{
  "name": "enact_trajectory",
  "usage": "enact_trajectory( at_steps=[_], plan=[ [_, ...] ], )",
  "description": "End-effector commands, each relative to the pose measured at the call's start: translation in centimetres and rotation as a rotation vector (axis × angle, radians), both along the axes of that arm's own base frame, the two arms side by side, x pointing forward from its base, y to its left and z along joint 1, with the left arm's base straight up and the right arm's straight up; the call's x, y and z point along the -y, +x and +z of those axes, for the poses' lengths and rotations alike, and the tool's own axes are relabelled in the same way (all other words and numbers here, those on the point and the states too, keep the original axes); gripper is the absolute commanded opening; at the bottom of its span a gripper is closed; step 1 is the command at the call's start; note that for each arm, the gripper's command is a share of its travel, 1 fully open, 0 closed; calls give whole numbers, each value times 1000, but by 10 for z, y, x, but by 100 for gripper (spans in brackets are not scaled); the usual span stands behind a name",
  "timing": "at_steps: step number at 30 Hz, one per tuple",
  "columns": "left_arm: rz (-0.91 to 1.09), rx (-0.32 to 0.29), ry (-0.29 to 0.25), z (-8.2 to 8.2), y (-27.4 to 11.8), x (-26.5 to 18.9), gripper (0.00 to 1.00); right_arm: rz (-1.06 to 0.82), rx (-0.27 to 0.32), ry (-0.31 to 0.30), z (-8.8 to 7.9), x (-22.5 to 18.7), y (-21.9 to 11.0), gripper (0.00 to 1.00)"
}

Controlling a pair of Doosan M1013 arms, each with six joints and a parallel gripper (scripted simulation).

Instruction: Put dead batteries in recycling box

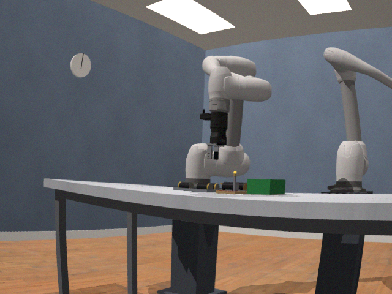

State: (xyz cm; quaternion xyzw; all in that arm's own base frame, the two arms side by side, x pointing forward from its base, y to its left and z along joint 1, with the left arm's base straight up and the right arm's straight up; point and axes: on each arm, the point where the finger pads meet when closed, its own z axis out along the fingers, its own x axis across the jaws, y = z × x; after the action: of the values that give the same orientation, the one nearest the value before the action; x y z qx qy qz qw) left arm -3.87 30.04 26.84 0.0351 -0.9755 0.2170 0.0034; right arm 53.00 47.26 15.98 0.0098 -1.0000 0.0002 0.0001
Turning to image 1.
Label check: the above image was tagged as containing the green open box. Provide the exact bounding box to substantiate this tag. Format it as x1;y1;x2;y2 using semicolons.
247;179;285;195

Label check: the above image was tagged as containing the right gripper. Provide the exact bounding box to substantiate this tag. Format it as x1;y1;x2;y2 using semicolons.
200;98;230;160

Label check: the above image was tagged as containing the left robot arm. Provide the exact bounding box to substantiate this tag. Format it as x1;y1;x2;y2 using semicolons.
324;47;392;192

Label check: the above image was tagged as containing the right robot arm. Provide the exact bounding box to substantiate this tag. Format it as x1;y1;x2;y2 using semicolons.
183;56;272;187

